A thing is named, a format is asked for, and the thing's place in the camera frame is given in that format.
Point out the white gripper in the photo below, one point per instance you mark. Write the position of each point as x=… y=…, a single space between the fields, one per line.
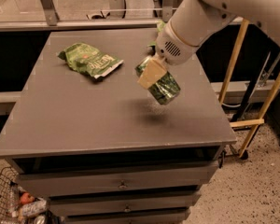
x=174 y=47

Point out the green soda can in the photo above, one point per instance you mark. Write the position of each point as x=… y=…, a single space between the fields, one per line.
x=165 y=89

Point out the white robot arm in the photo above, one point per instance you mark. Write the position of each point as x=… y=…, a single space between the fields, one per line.
x=196 y=20

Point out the green snack bag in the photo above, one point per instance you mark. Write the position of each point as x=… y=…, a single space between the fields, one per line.
x=159 y=28

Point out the green kettle chip bag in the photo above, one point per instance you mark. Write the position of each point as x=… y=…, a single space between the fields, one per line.
x=88 y=60

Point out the grey drawer cabinet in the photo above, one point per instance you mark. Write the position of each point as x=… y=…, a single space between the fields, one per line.
x=103 y=151

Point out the grey metal railing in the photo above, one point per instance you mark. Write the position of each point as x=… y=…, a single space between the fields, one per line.
x=54 y=15

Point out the plastic bottle in basket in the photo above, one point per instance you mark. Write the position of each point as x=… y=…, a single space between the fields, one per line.
x=31 y=209

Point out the orange fruit in basket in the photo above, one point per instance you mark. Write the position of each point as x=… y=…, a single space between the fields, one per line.
x=26 y=198

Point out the black wire basket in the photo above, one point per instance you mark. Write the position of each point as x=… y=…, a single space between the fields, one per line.
x=9 y=196

